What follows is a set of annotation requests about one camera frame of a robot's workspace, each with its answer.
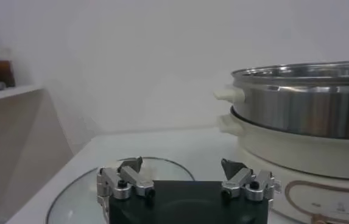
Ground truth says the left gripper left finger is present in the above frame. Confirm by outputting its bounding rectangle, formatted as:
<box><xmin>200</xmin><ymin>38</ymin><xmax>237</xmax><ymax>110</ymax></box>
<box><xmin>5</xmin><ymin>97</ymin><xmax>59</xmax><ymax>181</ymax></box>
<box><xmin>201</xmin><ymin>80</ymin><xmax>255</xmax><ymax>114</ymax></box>
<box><xmin>97</xmin><ymin>156</ymin><xmax>156</xmax><ymax>201</ymax></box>

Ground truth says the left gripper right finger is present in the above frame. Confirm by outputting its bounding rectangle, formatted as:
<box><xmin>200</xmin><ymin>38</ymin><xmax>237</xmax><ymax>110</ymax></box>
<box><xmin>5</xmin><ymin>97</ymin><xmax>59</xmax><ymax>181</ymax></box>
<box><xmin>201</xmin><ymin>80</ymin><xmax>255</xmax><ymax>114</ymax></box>
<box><xmin>220</xmin><ymin>158</ymin><xmax>281</xmax><ymax>202</ymax></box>

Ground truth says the glass lid with cream handle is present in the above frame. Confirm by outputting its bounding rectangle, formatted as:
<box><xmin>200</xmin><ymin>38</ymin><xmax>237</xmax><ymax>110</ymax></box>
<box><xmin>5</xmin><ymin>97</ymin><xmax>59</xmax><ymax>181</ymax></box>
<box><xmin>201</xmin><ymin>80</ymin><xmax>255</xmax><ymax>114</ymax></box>
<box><xmin>45</xmin><ymin>156</ymin><xmax>196</xmax><ymax>224</ymax></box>

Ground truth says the stainless steel steamer basket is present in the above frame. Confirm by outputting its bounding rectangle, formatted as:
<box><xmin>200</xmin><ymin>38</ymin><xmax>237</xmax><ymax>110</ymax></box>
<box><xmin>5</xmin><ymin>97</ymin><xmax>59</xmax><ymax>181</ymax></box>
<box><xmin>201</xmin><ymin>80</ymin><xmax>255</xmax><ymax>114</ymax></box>
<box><xmin>213</xmin><ymin>60</ymin><xmax>349</xmax><ymax>141</ymax></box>

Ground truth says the cream electric pot base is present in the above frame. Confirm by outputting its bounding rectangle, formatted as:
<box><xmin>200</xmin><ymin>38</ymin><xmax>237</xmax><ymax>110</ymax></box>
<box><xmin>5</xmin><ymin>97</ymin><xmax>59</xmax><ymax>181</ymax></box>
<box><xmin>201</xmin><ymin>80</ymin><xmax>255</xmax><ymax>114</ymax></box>
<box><xmin>216</xmin><ymin>106</ymin><xmax>349</xmax><ymax>224</ymax></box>

